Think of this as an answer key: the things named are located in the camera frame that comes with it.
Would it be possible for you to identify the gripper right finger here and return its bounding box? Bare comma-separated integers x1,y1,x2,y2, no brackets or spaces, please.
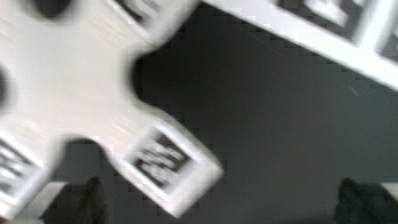
334,178,398,224

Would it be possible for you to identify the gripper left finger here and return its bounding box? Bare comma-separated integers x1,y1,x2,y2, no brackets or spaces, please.
23,177,108,224

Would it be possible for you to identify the white cross-shaped table base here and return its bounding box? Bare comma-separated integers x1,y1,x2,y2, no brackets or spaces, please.
0,0,224,219

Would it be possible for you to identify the white marker sheet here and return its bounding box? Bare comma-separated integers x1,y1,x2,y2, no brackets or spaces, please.
203,0,398,91

